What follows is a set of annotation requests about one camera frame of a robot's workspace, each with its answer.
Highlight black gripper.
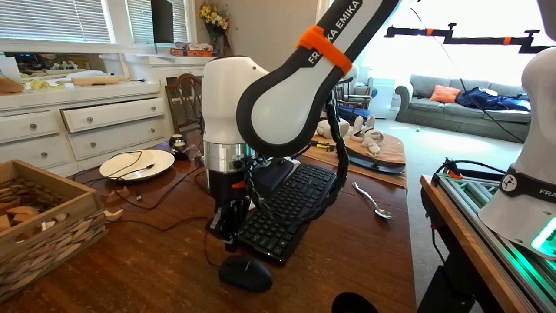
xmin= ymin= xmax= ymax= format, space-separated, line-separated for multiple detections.
xmin=208 ymin=197 xmax=253 ymax=243

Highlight black computer mouse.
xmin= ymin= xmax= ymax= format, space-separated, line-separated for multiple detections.
xmin=220 ymin=256 xmax=274 ymax=292

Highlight white robot base right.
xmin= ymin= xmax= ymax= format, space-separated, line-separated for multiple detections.
xmin=480 ymin=47 xmax=556 ymax=259

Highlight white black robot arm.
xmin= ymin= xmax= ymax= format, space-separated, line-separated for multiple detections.
xmin=202 ymin=0 xmax=400 ymax=243

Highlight black computer keyboard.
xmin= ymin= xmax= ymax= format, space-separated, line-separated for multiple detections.
xmin=239 ymin=160 xmax=336 ymax=263

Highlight white oval plate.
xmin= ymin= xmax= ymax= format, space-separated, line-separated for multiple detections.
xmin=100 ymin=150 xmax=176 ymax=181

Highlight dark wooden chair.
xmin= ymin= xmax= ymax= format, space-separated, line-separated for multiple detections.
xmin=166 ymin=73 xmax=204 ymax=143

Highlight silver metal spoon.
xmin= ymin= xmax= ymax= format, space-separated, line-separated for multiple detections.
xmin=354 ymin=183 xmax=394 ymax=219

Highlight yellow flowers in vase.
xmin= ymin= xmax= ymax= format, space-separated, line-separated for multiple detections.
xmin=201 ymin=2 xmax=230 ymax=57

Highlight white drawer cabinet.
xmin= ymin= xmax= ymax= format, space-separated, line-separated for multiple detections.
xmin=0 ymin=82 xmax=171 ymax=176

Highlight wicker wooden basket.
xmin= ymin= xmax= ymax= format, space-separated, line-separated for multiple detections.
xmin=0 ymin=160 xmax=109 ymax=301

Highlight grey sofa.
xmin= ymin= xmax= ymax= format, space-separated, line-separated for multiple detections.
xmin=395 ymin=75 xmax=531 ymax=143

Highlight orange cushion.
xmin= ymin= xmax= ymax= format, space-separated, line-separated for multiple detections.
xmin=432 ymin=85 xmax=461 ymax=103

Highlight blue cloth on sofa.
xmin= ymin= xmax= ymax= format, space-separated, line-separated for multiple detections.
xmin=458 ymin=87 xmax=531 ymax=111

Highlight black overhead camera boom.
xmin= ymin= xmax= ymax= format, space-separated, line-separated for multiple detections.
xmin=385 ymin=21 xmax=553 ymax=56

